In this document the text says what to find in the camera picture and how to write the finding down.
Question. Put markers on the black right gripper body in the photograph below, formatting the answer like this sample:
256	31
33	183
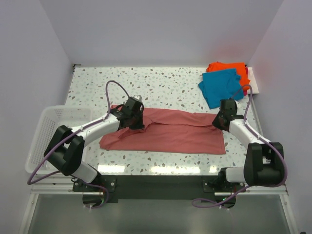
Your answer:
217	120

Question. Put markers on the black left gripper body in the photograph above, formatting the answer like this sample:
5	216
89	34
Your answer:
137	122

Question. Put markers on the blue t shirt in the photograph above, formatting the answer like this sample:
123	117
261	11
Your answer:
219	85

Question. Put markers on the salmon pink t shirt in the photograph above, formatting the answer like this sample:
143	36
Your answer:
169	131

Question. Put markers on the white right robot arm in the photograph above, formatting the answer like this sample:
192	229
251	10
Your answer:
236	174

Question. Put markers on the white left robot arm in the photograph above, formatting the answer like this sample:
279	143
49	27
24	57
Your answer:
66	147

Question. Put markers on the folded magenta t shirt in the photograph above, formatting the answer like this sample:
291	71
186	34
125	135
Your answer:
247	71

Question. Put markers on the folded white t shirt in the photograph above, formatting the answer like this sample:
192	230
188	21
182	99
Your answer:
252	79

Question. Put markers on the white plastic basket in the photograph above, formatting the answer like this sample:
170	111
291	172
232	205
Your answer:
51	118

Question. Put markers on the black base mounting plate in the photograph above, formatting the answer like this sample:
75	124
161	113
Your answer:
113	188

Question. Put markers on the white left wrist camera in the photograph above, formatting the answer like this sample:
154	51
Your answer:
139	97

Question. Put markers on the aluminium table frame rail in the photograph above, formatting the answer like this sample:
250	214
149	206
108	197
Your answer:
264	165

